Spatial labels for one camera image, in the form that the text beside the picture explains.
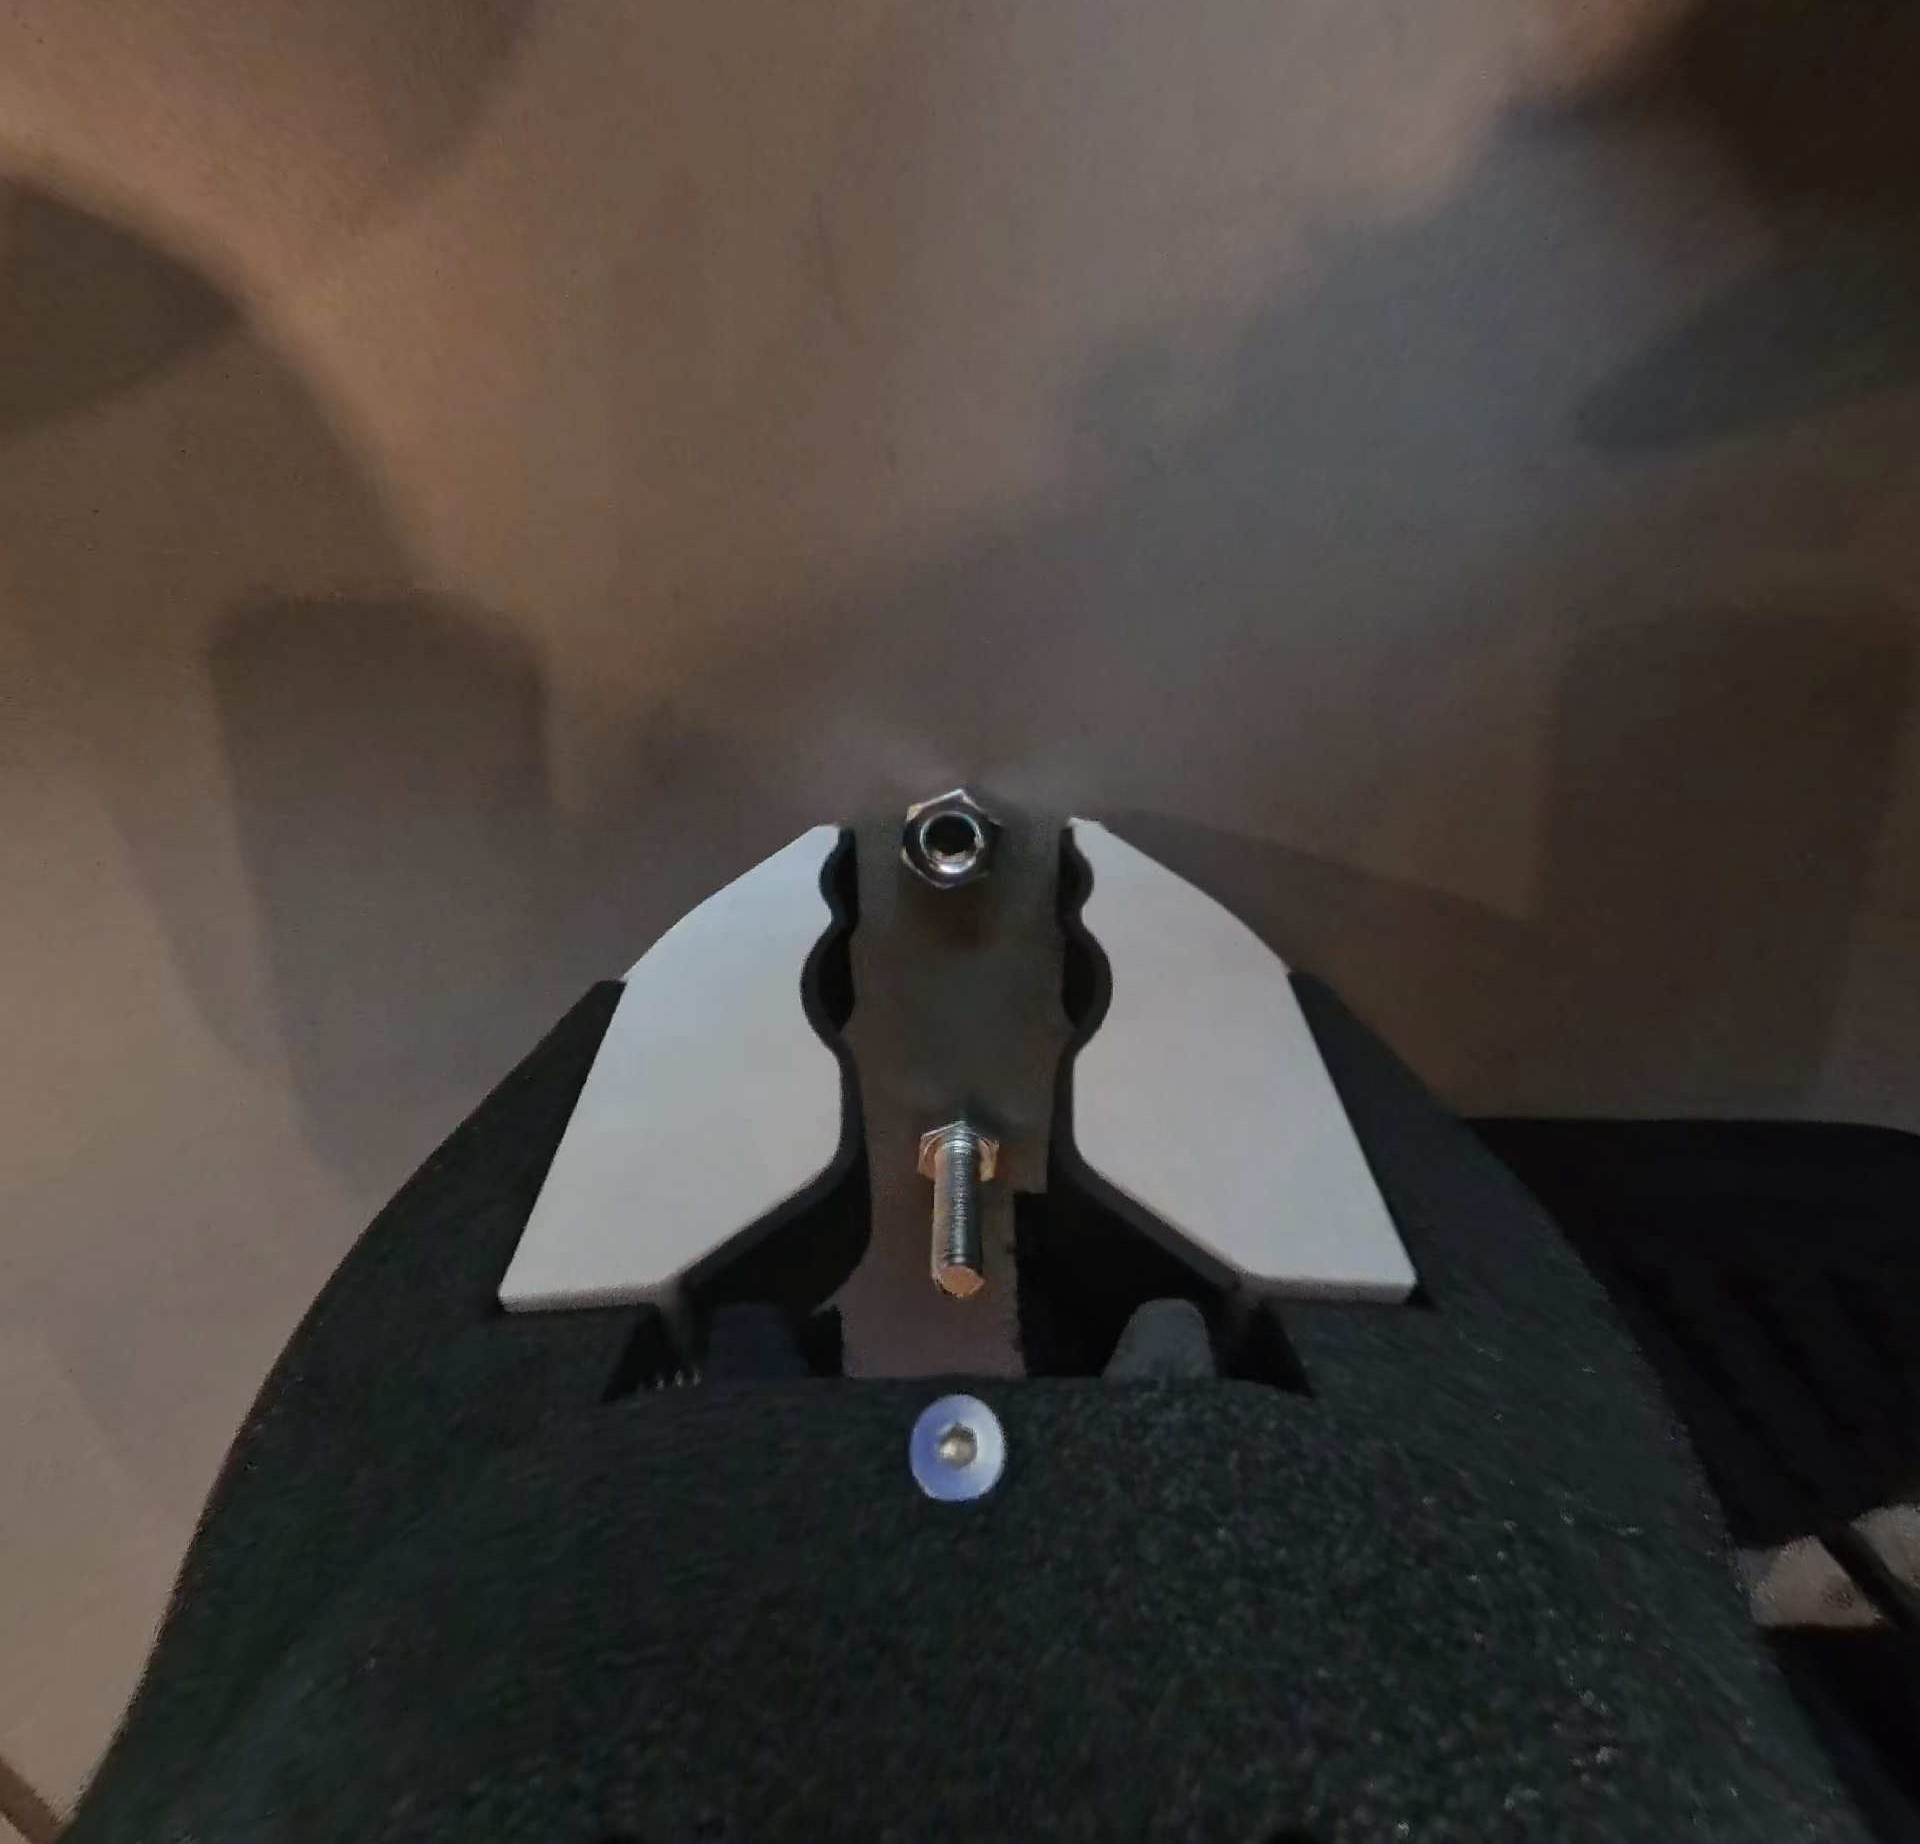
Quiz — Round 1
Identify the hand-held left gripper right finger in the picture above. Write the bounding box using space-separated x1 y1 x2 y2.
1049 816 1425 1302

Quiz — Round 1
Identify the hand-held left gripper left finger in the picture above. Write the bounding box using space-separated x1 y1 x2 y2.
496 819 871 1312

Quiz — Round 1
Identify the silver hex bolt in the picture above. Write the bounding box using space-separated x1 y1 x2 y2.
915 1116 1008 1299

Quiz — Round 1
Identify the black quilted wrist rest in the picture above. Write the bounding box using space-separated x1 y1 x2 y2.
1461 1116 1920 1635

